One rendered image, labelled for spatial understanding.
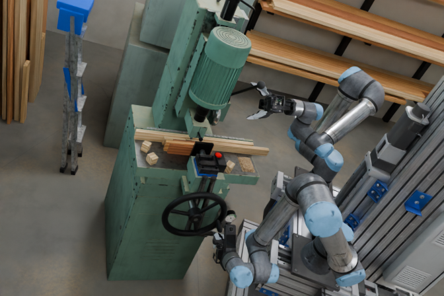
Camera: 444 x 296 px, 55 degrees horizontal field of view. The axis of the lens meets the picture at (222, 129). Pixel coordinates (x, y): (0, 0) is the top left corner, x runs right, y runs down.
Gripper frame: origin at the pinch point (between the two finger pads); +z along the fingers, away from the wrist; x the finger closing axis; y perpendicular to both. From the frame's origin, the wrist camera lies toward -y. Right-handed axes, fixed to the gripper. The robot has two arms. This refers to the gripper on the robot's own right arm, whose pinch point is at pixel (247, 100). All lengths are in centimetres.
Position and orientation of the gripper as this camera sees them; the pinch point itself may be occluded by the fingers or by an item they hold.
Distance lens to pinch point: 182.1
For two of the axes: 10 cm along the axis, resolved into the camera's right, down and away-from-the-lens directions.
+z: -9.1, -1.3, -3.9
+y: 3.9, -0.1, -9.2
